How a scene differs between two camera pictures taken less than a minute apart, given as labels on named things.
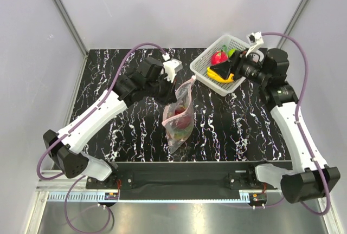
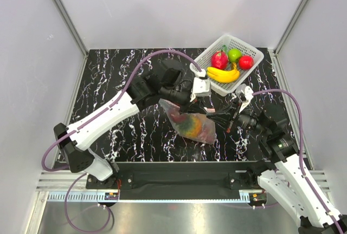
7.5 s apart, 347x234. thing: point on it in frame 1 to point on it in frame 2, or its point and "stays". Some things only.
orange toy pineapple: x=179 y=135 to x=190 y=126
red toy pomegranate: x=218 y=57 stays
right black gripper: x=239 y=59 to x=225 y=117
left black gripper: x=170 y=97 to x=193 y=108
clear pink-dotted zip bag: x=178 y=116 to x=197 y=127
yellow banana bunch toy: x=211 y=75 stays
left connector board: x=111 y=196 stays
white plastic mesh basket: x=200 y=64 stays
